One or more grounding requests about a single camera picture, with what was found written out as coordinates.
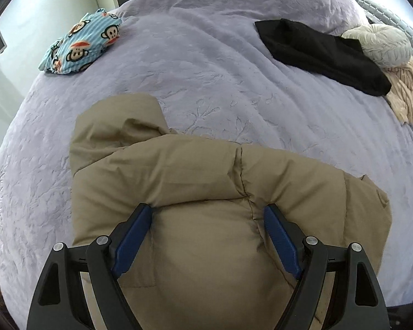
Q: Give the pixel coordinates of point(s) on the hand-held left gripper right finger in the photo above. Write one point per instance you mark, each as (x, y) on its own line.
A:
(282, 240)

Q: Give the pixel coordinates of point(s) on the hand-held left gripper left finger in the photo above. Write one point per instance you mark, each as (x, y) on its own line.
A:
(132, 240)

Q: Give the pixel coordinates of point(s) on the khaki padded jacket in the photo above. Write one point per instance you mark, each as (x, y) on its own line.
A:
(206, 178)

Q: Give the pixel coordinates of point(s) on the lilac bedspread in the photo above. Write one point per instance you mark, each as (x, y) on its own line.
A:
(210, 65)

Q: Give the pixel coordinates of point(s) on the black cloth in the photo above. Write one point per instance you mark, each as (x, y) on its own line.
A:
(316, 53)

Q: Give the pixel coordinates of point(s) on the beige striped blanket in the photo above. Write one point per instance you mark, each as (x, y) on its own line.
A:
(411, 92)

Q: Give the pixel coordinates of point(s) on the blue monkey-print cloth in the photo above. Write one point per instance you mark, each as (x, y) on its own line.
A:
(81, 43)

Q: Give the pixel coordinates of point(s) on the round cream cushion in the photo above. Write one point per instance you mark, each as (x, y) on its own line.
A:
(382, 43)

